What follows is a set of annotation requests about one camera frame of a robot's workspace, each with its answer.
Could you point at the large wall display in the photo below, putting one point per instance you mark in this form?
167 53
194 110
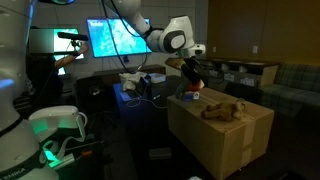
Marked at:
106 40

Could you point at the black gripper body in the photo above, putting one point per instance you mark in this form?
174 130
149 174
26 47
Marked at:
191 68

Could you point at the black rectangular case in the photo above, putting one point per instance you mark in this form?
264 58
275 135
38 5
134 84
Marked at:
160 153

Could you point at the large cardboard box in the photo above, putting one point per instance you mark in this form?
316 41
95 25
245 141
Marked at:
213 146

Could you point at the green plaid sofa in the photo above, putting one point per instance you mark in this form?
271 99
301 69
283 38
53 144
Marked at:
293 93

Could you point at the small pale box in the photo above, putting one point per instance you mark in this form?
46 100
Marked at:
157 78

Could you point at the small lit screen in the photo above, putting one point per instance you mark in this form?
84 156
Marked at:
61 71

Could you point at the brown plush toy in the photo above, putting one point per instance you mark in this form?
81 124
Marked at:
223 111

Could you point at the operator hand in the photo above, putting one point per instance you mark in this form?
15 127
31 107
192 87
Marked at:
83 49

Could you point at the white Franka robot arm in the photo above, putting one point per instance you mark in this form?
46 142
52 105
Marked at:
20 50

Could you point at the white wall outlet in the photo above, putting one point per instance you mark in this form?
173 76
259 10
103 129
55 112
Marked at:
255 49
214 49

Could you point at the flat pale sheet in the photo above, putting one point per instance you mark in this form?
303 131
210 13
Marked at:
125 96

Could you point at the blue sponge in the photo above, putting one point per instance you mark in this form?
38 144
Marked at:
187 97

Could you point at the wooden cubby shelf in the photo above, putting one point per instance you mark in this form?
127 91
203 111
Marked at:
266 75

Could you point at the black camera on stand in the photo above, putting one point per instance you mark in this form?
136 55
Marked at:
71 36

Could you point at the white crumpled bundle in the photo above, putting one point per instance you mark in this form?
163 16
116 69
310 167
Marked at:
128 81

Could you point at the black bulky chair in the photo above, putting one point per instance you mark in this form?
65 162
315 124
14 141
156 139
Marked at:
91 90

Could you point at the wide computer monitor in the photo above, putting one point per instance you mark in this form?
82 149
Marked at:
63 41

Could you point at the operator forearm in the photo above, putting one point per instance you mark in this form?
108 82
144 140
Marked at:
66 61

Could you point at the seated person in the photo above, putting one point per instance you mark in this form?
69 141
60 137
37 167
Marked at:
43 80

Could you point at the red plush ball with tag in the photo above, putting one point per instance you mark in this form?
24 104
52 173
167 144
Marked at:
196 86

